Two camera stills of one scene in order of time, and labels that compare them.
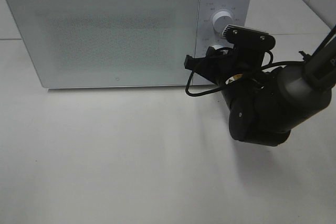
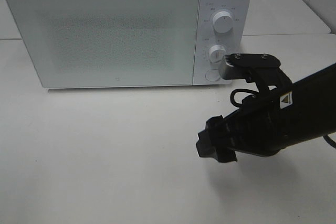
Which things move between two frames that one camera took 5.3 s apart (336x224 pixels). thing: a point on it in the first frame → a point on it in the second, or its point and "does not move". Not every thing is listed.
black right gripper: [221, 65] → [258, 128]
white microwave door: [91, 36] does not move
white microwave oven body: [126, 29] does not move
